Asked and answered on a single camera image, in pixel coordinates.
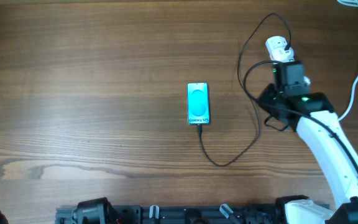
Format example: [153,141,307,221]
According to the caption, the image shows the black USB charging cable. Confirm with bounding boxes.
[196,12,292,167]

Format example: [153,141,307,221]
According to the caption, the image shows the Galaxy smartphone teal screen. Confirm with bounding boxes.
[187,82,210,124]

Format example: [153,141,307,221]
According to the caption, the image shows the white power strip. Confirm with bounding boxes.
[265,36,311,95]

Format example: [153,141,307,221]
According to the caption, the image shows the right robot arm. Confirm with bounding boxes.
[256,61,358,223]

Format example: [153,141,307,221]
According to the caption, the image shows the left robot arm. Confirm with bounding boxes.
[55,197,120,223]

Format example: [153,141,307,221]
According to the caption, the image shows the white USB charger plug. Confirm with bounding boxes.
[269,47,295,62]

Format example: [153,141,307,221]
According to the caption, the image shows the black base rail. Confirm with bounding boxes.
[54,203,334,224]

